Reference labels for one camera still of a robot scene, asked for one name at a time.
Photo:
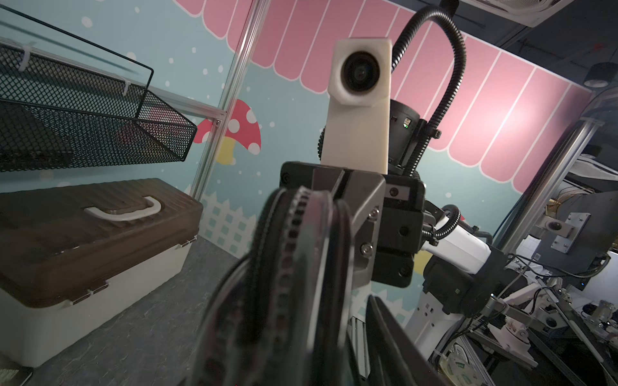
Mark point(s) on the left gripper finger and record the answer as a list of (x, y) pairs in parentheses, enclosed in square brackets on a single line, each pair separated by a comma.
[(394, 360)]

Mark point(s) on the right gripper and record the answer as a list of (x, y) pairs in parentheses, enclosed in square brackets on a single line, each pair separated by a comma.
[(387, 217)]

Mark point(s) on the black round pouch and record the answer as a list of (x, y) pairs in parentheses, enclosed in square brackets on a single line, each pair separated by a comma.
[(279, 316)]

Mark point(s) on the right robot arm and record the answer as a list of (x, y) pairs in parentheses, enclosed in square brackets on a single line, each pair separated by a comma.
[(453, 165)]

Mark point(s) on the ceiling air conditioner vent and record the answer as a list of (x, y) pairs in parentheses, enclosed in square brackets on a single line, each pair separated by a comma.
[(529, 13)]

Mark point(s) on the black ceiling spotlight right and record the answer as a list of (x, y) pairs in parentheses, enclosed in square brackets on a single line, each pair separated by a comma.
[(601, 75)]

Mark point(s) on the brown lidded storage box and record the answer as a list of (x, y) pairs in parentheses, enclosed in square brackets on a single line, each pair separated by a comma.
[(72, 258)]

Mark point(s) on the black box in basket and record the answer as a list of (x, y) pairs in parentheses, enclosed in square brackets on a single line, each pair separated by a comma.
[(27, 143)]

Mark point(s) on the black mesh wall basket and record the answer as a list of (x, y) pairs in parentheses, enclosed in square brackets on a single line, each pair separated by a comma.
[(108, 120)]

